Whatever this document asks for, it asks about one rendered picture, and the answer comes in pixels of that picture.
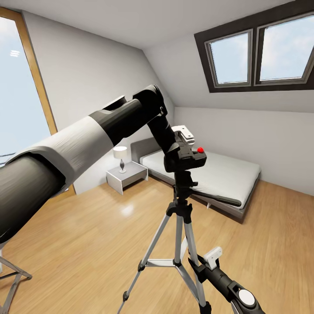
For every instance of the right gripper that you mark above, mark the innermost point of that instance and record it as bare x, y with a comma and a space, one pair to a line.
204, 273

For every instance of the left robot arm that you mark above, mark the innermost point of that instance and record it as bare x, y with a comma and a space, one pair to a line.
48, 168

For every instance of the camera tripod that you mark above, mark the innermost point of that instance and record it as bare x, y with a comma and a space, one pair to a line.
182, 191

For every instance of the fixed window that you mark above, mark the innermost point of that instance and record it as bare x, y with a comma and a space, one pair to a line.
25, 116
272, 50

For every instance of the digital camera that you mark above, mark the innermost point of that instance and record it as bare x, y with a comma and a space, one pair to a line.
188, 159

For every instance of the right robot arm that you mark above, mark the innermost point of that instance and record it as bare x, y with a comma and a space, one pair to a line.
241, 299

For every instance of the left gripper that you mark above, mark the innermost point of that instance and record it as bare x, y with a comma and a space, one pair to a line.
168, 144

